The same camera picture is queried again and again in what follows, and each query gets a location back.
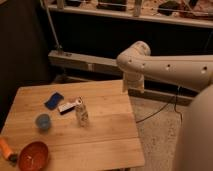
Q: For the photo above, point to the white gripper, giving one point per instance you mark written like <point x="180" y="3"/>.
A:
<point x="133" y="81"/>

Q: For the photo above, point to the clear plastic bottle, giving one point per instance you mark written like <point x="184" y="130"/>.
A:
<point x="81" y="113"/>

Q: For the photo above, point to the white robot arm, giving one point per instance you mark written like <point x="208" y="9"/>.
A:
<point x="194" y="147"/>

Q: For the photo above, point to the wooden table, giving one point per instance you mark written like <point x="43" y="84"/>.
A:
<point x="110" y="141"/>

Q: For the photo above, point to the black and white box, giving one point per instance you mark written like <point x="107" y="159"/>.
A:
<point x="66" y="107"/>

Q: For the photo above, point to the metal pole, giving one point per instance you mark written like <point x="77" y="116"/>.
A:
<point x="58" y="46"/>

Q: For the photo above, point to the blue sponge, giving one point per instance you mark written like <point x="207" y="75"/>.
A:
<point x="53" y="101"/>

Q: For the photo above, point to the upper shelf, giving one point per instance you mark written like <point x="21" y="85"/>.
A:
<point x="195" y="13"/>

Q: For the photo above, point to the blue cup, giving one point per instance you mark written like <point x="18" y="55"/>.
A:
<point x="43" y="122"/>

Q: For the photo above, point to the orange bowl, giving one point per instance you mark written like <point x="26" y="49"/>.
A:
<point x="34" y="157"/>

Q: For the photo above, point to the orange handled tool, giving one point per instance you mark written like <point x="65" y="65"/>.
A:
<point x="7" y="152"/>

